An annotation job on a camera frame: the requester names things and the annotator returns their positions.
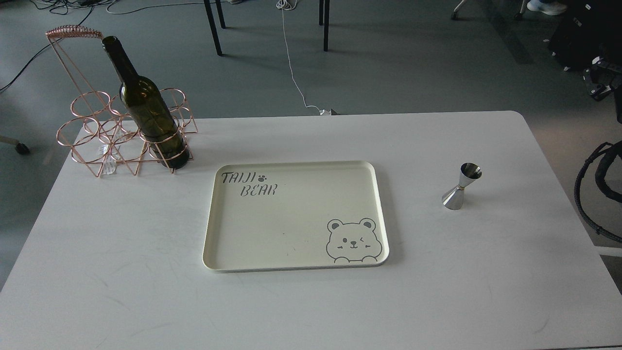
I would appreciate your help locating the black equipment case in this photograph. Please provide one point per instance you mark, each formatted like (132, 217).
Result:
(588, 29)

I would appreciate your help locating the white chair base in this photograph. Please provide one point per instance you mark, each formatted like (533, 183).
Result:
(490, 9)

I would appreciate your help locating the white sneaker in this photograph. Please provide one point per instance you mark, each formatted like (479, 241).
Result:
(548, 7)

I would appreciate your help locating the dark green wine bottle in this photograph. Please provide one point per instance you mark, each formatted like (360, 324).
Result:
(147, 108)

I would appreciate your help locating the black table leg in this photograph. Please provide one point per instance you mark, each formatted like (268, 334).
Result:
(323, 21)
(212, 22)

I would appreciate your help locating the steel double jigger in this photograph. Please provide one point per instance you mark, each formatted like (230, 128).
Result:
(454, 198)

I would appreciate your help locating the rose gold wire bottle rack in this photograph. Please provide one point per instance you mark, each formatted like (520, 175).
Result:
(111, 137)

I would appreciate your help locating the cream bear serving tray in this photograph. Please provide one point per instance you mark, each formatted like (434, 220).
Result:
(295, 215)

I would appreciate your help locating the black table leg right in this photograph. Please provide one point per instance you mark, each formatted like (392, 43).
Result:
(323, 21)

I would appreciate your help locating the black table leg left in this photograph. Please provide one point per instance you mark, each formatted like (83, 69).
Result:
(212, 22)

